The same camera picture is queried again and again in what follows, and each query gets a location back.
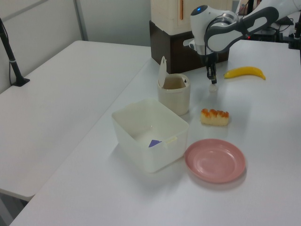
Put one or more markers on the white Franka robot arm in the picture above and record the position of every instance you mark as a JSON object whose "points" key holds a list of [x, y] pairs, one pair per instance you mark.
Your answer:
{"points": [[221, 35]]}

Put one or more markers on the white paper ball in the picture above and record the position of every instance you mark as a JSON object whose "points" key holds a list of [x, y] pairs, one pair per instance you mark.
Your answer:
{"points": [[213, 88]]}

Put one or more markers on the purple cube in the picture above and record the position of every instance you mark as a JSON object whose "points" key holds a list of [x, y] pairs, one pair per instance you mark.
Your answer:
{"points": [[154, 143]]}

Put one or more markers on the beige lidded trash can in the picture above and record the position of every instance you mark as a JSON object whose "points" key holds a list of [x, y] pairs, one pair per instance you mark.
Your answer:
{"points": [[174, 99]]}

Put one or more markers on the black background pole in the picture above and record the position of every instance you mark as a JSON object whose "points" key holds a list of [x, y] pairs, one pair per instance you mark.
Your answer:
{"points": [[250, 4]]}

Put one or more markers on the yellow toy banana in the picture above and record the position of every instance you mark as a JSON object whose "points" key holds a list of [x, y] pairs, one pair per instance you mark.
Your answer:
{"points": [[247, 71]]}

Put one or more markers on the white plastic storage box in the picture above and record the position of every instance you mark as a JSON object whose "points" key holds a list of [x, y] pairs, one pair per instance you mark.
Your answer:
{"points": [[164, 155]]}

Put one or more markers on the dark brown drawer cabinet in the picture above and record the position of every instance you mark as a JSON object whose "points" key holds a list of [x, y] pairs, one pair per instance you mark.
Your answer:
{"points": [[164, 49]]}

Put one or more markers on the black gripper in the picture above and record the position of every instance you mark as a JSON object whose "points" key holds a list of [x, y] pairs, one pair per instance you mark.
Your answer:
{"points": [[209, 60]]}

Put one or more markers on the toy bread with orange glaze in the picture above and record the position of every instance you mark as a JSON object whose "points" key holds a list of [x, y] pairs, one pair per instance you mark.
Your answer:
{"points": [[214, 118]]}

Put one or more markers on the black camera stand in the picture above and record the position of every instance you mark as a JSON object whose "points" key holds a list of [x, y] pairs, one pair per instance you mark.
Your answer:
{"points": [[295, 38], [11, 61]]}

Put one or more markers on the pink plastic plate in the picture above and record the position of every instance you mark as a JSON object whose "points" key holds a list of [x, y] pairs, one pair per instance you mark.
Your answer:
{"points": [[215, 161]]}

